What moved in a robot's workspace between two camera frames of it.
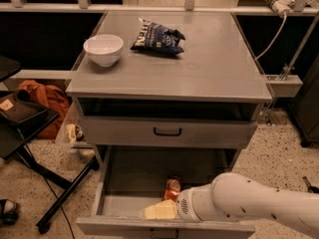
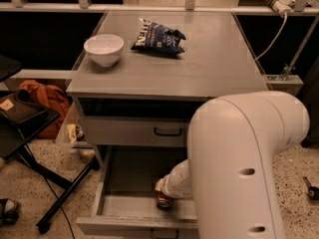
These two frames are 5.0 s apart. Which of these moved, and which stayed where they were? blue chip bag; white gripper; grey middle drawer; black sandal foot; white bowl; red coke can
Moved: white gripper; red coke can
Stayed: white bowl; black sandal foot; blue chip bag; grey middle drawer
